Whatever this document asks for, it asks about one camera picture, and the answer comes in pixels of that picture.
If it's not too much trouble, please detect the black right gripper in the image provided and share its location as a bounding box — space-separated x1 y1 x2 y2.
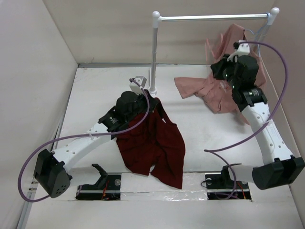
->
211 53 240 89

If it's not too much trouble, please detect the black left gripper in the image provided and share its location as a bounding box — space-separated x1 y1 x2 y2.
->
126 89 158 123

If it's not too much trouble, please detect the pink wire hanger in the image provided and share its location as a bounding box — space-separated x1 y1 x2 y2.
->
204 33 224 64

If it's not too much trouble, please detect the dark red t shirt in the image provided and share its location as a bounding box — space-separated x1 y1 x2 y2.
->
116 98 185 189

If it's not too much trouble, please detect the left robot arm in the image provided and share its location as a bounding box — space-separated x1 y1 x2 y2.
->
34 90 158 198

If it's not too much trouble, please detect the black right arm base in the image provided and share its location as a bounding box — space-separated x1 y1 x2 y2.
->
201 166 252 200

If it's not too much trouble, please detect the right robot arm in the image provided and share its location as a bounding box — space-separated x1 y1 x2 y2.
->
211 54 305 190

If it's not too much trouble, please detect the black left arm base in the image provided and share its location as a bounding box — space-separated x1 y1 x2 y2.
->
75 164 122 201

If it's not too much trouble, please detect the pink printed t shirt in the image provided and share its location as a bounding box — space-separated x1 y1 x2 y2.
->
173 23 267 126

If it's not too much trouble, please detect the white metal clothes rack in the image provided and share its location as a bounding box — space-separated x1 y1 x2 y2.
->
148 7 280 95

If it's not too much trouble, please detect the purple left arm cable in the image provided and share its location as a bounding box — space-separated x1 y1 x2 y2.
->
18 77 151 203

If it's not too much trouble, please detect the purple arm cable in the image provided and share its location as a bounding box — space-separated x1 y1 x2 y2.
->
18 77 151 203
204 41 289 200

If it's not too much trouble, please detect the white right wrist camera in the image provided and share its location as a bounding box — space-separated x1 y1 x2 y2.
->
226 40 250 62

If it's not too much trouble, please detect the blue wire hanger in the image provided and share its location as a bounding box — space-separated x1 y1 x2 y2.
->
245 12 271 42

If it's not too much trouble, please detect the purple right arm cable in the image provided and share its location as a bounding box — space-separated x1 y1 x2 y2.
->
204 41 289 200

